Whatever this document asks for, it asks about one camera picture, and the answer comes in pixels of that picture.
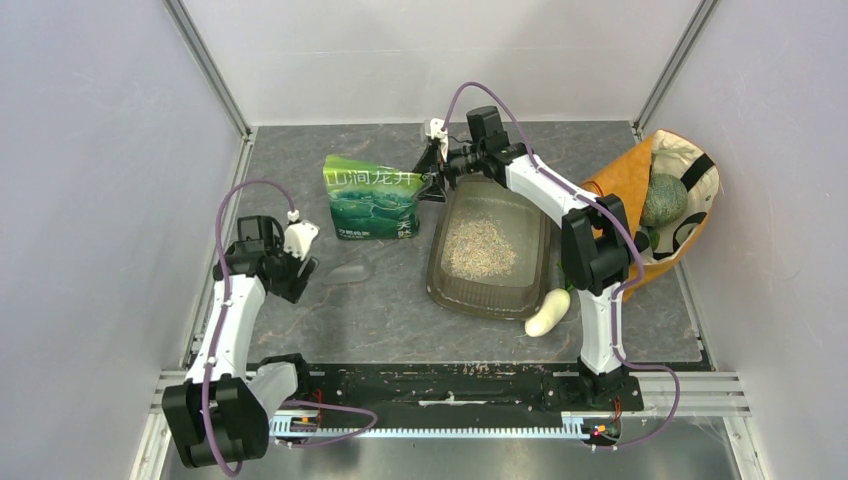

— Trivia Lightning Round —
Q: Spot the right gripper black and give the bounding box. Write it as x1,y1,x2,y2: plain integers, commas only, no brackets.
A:
411,142,485,204

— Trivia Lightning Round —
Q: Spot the clear plastic scoop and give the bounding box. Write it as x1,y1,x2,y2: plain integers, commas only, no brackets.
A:
322,241,407,286

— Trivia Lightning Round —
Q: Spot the green litter bag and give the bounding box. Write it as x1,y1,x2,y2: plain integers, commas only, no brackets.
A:
322,155,425,241

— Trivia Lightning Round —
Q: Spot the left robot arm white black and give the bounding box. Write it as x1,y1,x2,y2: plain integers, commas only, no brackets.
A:
161,212,320,471

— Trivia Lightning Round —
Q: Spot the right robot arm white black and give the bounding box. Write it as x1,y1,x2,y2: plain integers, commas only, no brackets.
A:
414,106,641,409

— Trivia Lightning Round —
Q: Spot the poured litter granules pile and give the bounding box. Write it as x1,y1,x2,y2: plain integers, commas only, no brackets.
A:
441,217,517,281

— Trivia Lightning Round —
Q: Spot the grey plastic litter box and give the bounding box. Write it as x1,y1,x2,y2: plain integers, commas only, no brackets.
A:
425,175,551,320

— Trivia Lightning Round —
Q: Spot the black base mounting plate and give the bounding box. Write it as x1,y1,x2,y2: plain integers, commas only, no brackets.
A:
293,362,644,429

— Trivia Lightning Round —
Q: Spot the white radish toy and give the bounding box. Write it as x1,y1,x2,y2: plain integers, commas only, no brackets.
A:
524,289,571,338

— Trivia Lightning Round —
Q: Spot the green melon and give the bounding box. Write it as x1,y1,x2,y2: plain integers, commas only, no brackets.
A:
640,173,688,228

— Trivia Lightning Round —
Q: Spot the orange tote bag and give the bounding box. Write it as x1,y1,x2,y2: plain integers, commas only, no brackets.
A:
582,129,721,301

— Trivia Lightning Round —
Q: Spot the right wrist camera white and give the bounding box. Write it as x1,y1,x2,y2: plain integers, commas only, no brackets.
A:
421,118,449,149

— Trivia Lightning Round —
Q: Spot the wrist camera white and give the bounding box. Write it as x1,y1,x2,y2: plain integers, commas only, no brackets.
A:
421,118,449,149
283,210,320,261

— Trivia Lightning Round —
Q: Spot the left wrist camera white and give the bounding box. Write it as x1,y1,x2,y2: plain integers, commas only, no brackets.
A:
283,210,320,261

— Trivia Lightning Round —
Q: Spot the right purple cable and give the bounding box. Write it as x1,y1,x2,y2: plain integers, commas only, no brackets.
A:
442,81,682,452

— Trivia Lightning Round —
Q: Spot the grey cable duct strip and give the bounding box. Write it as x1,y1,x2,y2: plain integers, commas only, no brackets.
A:
269,410,592,441

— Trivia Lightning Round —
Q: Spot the aluminium frame rail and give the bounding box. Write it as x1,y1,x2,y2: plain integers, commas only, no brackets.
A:
148,370,753,417

